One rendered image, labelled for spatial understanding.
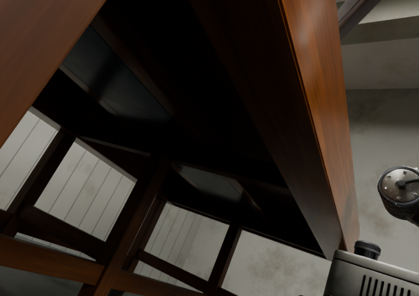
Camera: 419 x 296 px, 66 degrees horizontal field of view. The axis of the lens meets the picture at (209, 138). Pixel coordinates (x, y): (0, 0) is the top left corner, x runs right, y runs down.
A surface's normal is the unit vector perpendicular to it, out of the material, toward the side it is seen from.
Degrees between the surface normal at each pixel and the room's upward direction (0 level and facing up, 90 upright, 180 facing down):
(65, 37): 90
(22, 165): 90
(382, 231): 90
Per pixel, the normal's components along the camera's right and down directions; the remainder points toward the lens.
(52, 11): 0.83, 0.16
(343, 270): -0.52, -0.51
